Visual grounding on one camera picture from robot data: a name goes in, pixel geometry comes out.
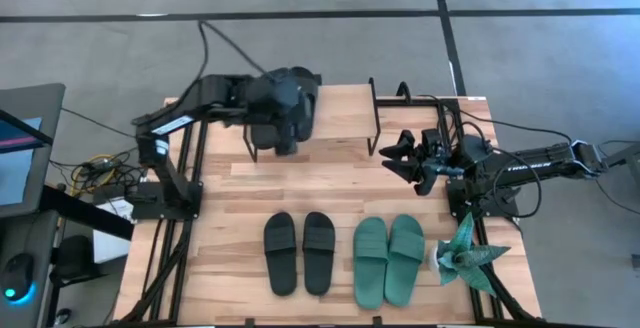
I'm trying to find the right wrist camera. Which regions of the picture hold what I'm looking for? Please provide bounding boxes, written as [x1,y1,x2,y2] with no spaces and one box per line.
[412,173,437,198]

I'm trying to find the black computer mouse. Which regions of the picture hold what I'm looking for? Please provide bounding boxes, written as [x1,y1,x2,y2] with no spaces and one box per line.
[0,252,37,304]

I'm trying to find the black monitor stand beam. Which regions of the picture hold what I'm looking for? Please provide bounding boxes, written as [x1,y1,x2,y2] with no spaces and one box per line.
[39,183,136,242]

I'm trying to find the black right arm cable loop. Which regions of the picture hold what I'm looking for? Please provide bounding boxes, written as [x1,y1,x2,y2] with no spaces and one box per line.
[492,146,544,219]

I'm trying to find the black stand leg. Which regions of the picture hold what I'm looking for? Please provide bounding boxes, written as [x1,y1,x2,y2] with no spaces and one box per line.
[605,141,640,170]

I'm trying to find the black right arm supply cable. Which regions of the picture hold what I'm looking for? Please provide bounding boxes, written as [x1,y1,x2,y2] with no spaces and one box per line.
[412,93,574,144]

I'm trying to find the grey framed monitor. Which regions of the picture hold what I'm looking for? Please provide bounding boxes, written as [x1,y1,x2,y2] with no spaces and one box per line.
[0,82,67,219]

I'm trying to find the yellow cable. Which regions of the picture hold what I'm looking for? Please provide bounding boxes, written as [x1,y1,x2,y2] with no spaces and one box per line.
[69,154,117,197]

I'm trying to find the wooden shelf black metal legs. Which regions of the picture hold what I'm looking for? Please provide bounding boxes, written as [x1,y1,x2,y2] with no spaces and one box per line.
[241,76,382,164]

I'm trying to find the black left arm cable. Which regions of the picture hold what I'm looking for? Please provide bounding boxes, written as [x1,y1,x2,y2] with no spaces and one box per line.
[169,19,276,117]

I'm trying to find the white box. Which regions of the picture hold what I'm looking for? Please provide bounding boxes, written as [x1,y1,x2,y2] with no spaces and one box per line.
[92,196,135,265]

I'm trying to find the green plant in white pot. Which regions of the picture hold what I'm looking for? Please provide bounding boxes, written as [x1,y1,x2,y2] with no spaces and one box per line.
[428,211,513,299]

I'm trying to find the black cable bundle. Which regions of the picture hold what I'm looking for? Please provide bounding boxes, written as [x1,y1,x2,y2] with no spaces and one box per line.
[49,147,147,204]

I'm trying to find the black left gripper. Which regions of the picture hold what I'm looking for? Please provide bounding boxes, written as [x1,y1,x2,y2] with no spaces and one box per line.
[247,67,307,119]

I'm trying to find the dark grey side desk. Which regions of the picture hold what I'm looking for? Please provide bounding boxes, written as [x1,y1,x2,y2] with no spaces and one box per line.
[0,211,61,328]

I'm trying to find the thin black floor cable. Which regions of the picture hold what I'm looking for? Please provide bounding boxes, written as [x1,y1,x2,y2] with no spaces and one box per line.
[595,140,640,204]

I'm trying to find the green rubber slide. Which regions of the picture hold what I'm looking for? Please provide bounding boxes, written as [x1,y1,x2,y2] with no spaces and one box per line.
[352,216,390,312]
[383,213,427,308]

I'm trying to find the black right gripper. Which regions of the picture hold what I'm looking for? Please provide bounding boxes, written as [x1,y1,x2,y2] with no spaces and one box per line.
[378,128,464,185]

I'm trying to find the black aluminium table frame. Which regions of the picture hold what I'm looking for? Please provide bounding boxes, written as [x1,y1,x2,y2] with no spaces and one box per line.
[117,95,544,328]

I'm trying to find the black bag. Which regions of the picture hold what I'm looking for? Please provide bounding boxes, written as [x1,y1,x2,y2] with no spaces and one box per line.
[48,234,96,289]

